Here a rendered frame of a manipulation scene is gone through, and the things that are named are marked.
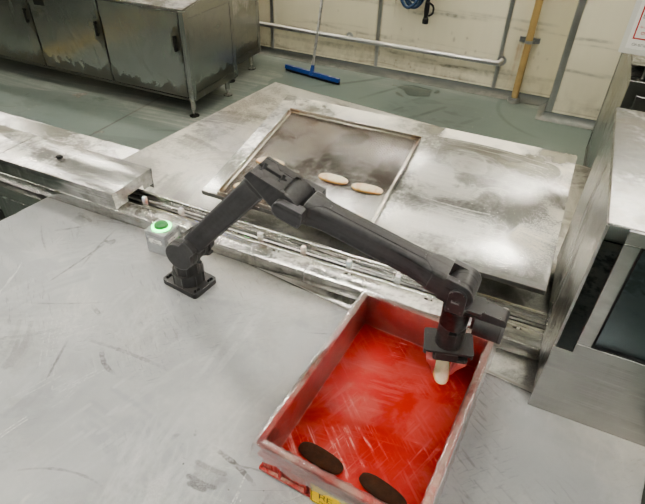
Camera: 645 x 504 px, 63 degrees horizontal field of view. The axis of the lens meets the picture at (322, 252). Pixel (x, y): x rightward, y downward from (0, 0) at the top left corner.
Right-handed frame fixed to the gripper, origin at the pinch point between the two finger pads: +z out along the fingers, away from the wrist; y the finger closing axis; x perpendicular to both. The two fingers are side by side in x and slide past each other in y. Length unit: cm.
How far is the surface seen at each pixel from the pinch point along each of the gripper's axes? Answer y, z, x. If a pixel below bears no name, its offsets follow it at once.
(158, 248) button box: -79, 1, 29
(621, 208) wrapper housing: 22.6, -44.3, 2.3
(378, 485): -11.2, 2.4, -28.0
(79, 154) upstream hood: -121, -6, 63
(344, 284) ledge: -25.1, -0.4, 22.9
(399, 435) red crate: -7.9, 3.4, -16.1
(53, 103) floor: -298, 85, 287
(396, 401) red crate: -9.1, 3.5, -7.9
